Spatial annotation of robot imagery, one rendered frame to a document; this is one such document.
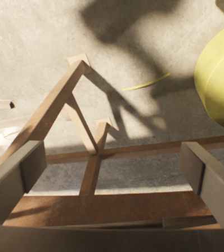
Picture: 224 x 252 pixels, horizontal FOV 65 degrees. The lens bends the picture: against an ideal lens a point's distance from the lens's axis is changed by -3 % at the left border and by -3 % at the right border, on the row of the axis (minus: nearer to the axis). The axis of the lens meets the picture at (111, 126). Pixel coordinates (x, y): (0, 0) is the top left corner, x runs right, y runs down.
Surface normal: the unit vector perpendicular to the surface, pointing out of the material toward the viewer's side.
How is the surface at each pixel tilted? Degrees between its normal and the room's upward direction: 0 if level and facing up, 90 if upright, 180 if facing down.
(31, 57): 0
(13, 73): 0
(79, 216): 90
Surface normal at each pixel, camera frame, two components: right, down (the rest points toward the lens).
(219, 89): -0.13, 0.64
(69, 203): -0.29, -0.75
